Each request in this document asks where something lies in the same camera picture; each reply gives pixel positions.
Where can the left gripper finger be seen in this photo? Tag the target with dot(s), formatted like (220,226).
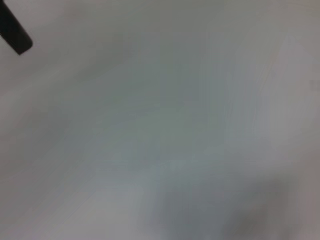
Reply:
(15,32)

